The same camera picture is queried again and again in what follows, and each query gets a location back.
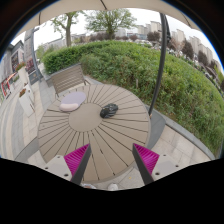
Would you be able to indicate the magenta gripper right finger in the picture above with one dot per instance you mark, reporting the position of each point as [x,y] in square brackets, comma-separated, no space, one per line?
[146,161]

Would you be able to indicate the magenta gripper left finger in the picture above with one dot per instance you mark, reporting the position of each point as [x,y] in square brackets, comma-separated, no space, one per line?
[77,162]

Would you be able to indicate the black computer mouse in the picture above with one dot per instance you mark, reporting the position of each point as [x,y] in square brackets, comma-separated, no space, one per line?
[108,110]

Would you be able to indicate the lilac mouse pad wrist rest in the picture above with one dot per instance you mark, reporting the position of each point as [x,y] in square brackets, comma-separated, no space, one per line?
[72,101]

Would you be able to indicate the round slatted beige table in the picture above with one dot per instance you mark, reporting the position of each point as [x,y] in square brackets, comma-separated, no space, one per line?
[111,139]

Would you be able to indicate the beige slatted outdoor chair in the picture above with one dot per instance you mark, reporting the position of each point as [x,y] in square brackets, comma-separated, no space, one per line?
[68,78]

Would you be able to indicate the white planter box with flowers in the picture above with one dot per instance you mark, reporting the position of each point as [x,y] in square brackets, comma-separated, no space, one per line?
[26,102]

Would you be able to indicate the white planter box far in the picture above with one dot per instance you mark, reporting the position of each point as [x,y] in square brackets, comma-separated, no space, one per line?
[21,69]

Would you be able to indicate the dark curved parasol pole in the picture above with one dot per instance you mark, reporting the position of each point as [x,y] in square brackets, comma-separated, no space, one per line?
[161,63]

